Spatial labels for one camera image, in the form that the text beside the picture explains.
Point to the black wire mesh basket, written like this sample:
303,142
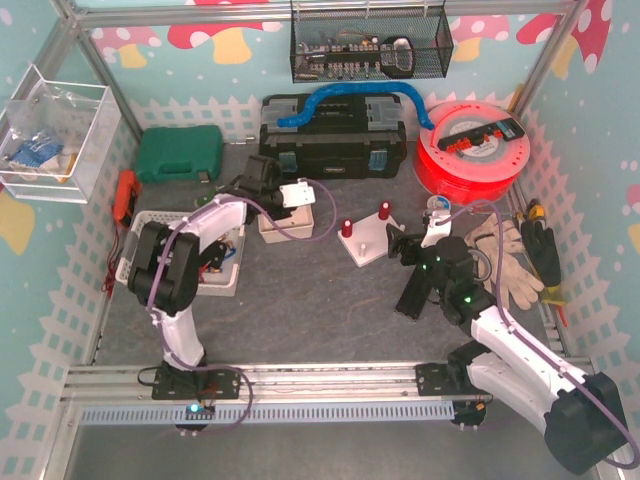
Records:
368,41

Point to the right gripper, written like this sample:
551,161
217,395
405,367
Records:
407,250

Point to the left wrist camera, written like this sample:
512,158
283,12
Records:
298,194

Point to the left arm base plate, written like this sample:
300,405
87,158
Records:
173,384

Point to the solder wire spool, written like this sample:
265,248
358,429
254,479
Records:
437,202

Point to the white parts tray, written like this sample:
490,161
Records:
299,224

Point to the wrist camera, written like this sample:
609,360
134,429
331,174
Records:
298,194
438,227

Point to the white peg base plate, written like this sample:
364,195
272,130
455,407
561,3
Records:
368,240

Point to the large red spring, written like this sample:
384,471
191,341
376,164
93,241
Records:
347,228
384,211

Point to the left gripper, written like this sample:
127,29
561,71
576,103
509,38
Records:
261,170

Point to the black rail plate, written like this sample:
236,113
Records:
418,292

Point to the orange multimeter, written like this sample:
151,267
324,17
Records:
127,193

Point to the white work glove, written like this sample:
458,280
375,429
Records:
516,282

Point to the green small tool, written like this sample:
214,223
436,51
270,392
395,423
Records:
205,199

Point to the green tool case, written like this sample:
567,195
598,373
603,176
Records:
181,153

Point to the blue white glove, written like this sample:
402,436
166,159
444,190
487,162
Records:
37,151

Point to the black work glove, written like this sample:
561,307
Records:
540,246

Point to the grey slotted cable duct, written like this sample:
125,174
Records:
268,413

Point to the black toolbox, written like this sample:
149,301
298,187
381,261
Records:
349,137

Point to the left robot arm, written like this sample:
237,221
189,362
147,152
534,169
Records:
165,271

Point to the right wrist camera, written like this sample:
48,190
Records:
438,227

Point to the red filament spool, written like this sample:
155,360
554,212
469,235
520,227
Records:
483,172

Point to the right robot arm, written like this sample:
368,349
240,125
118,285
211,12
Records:
579,415

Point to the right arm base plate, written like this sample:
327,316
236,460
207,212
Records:
446,379

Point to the white plastic basket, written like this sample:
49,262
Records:
222,283

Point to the clear acrylic wall box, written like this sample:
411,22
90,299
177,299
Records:
84,117

